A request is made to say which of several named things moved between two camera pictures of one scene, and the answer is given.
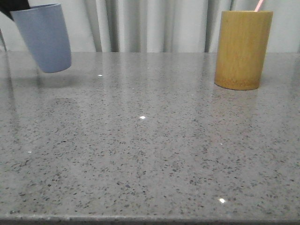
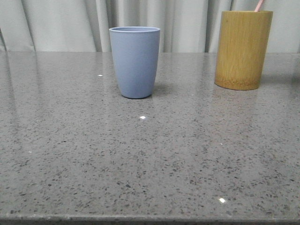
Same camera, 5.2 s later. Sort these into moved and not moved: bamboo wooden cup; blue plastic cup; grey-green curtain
Moved: blue plastic cup
Not moved: bamboo wooden cup; grey-green curtain
